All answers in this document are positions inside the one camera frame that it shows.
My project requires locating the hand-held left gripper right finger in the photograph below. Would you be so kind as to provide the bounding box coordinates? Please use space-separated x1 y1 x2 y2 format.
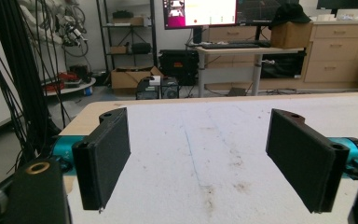
265 108 351 215

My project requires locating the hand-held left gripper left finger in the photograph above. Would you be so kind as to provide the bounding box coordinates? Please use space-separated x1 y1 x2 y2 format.
72 106 131 211

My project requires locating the round white table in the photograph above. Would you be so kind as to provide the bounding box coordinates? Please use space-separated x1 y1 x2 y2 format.
42 72 97 97

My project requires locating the open cardboard box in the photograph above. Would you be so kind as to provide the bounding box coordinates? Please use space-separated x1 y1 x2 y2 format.
110 65 165 91

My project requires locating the small black computer case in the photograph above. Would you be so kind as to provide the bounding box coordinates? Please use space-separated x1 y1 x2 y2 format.
135 76 181 101

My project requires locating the white foam mat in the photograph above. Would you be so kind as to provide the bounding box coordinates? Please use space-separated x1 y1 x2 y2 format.
64 94 358 224

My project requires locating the wooden drawer cabinet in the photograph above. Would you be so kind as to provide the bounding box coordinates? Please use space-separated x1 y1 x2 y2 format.
303 21 358 84

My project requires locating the light wooden desk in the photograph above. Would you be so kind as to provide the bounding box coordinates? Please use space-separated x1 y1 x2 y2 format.
194 46 306 98

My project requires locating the black equipment case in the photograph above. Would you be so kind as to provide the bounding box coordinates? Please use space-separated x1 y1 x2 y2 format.
158 49 200 87

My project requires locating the cardboard box with black cap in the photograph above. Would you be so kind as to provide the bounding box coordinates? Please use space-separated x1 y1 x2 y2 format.
269 21 313 49

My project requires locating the black metal shelf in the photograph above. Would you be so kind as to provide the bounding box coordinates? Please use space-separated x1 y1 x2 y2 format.
96 0 158 78

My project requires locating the black keyboard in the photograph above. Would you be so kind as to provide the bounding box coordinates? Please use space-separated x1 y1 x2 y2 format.
200 42 261 50

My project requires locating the black cap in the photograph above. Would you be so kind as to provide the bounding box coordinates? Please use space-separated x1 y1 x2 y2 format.
271 3 312 27

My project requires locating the computer monitor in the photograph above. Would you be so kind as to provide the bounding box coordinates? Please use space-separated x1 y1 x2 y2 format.
162 0 239 31

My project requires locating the bundle of black cables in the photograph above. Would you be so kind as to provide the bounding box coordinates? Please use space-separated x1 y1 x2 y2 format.
0 0 73 169

